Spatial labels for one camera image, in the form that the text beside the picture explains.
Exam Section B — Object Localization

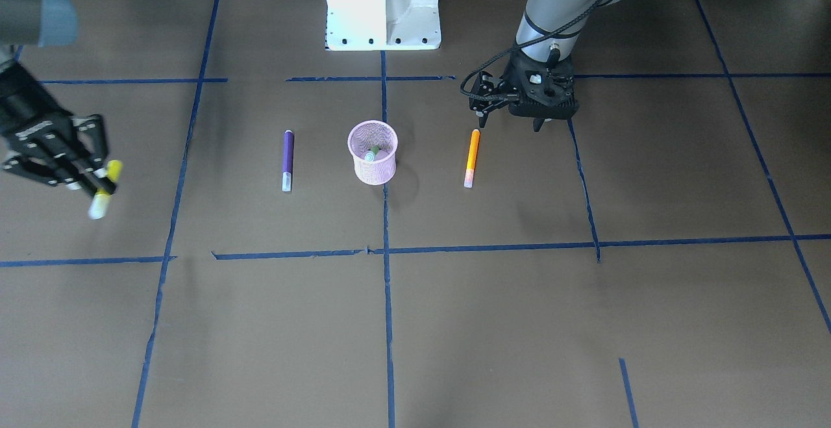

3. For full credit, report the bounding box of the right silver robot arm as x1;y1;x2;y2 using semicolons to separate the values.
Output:
1;0;117;196

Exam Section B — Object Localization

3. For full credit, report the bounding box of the purple highlighter pen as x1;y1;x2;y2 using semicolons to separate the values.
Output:
281;130;295;192

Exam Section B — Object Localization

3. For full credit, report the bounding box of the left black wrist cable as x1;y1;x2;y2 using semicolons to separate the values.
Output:
460;0;628;99

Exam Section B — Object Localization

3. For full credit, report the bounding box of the green highlighter pen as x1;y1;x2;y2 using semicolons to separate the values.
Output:
361;145;384;164

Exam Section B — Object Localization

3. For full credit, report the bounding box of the pink mesh pen holder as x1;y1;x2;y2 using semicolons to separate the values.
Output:
347;120;399;186

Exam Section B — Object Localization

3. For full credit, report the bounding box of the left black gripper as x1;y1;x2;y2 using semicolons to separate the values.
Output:
476;51;579;132

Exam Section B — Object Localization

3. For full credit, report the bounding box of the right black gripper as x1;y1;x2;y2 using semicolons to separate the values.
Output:
2;61;117;196

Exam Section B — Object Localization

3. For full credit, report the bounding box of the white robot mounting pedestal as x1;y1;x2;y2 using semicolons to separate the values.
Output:
325;0;442;52

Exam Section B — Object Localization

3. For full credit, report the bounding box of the yellow highlighter pen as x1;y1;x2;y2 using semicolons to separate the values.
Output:
87;160;123;220

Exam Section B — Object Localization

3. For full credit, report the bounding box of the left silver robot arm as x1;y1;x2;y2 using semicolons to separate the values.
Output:
460;0;621;132

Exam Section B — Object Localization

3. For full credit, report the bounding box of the orange highlighter pen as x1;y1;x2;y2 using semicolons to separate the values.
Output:
463;129;481;189

